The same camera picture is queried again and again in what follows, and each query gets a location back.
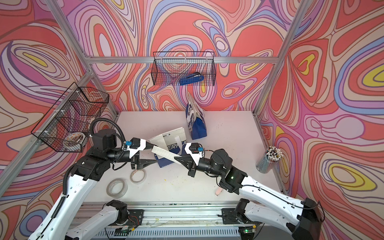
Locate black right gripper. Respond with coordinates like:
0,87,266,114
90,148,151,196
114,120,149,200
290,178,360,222
174,153,225,178

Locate blue white bag with handles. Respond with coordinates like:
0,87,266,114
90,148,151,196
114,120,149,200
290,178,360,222
149,127,187,156

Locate pink white mini stapler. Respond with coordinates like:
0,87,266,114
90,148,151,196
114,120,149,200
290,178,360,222
215,187,223,197

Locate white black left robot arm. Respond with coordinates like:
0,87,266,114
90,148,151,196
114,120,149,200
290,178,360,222
29,118,154,240

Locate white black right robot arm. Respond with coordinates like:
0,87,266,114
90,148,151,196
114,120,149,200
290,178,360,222
174,143,324,240

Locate beige tape roll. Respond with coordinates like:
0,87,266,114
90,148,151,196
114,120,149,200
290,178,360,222
130,170,147,185

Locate clear tape roll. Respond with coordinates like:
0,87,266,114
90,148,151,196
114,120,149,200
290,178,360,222
106,178,128,199

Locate upright blue white paper bag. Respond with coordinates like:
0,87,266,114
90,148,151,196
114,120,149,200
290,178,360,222
186,93,207,140

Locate blue stapler in basket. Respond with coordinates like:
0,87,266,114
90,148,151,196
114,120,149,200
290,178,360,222
179,72,204,86

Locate metallic cup of pencils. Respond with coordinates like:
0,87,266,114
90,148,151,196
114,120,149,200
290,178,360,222
256,146,283,174

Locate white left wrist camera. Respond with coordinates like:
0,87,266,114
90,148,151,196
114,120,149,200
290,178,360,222
122,138,147,159

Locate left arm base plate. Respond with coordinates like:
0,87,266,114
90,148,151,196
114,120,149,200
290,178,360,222
115,209,145,227

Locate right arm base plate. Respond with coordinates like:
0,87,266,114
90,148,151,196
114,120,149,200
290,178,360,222
218,208,262,226

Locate black wire basket left wall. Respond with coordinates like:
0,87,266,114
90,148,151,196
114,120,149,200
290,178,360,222
31,83,110,153

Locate black wire basket wall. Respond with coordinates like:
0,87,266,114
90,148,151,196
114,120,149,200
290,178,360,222
31,83,110,153
151,51,217,86

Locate black wire basket back wall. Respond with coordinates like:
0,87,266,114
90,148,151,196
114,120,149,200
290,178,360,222
151,51,217,86

